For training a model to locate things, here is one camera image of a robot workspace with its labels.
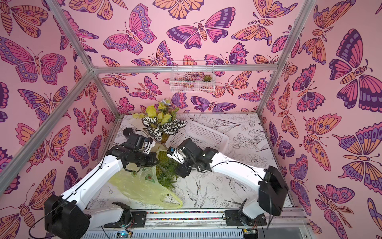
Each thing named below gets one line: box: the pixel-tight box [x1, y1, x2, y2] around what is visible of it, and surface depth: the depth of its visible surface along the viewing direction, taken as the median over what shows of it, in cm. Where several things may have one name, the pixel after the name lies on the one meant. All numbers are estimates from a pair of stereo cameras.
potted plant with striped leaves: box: [132, 98, 188, 143], surface depth 87 cm
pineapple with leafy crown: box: [156, 150, 180, 190], surface depth 85 cm
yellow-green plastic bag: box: [108, 162, 184, 209], surface depth 79 cm
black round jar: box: [122, 127, 133, 137], surface depth 106 cm
